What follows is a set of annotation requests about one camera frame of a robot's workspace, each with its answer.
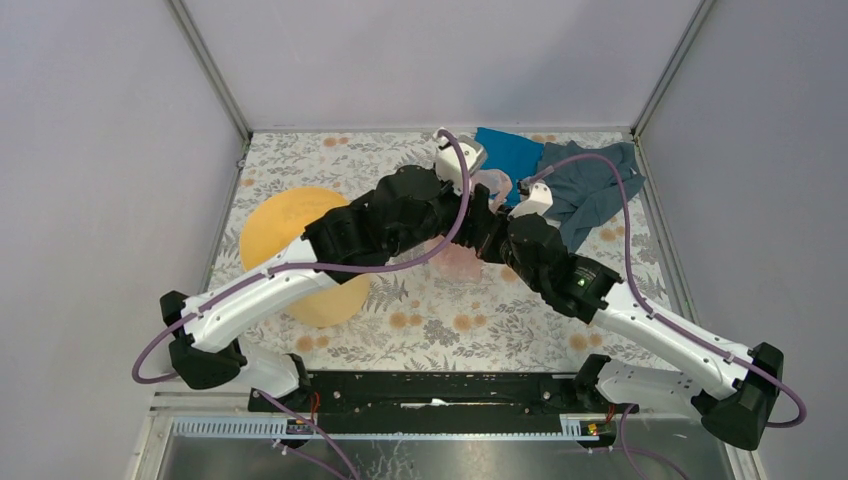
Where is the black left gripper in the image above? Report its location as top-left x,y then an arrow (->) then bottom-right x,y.
389,166 -> 498,258

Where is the pink plastic trash bag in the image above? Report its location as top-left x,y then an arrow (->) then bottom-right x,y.
429,169 -> 513,284

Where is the yellow plastic trash bin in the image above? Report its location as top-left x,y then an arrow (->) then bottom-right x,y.
239,187 -> 370,328

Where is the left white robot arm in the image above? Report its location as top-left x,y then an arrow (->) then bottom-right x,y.
160,166 -> 500,411

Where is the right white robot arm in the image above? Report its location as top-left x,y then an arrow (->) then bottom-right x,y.
471,214 -> 784,451

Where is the grey crumpled cloth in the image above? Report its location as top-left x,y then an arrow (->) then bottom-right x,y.
537,141 -> 645,252

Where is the blue folded cloth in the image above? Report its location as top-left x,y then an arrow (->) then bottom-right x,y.
474,127 -> 544,206

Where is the floral patterned table mat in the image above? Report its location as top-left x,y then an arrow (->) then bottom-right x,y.
210,132 -> 663,372

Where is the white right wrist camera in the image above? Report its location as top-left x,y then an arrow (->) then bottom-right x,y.
508,181 -> 553,218

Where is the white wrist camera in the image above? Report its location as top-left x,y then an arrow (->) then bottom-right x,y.
432,129 -> 487,195
508,181 -> 553,218

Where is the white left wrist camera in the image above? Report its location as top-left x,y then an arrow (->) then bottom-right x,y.
432,129 -> 487,195

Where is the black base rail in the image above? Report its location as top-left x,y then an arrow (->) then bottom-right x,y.
279,370 -> 625,435

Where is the aluminium corner frame post right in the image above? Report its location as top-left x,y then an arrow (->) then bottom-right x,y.
631,0 -> 716,138

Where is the aluminium corner frame post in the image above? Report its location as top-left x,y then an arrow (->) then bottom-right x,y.
631,0 -> 716,138
164,0 -> 252,143

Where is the aluminium corner frame post left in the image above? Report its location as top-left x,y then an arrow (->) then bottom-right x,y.
164,0 -> 252,143

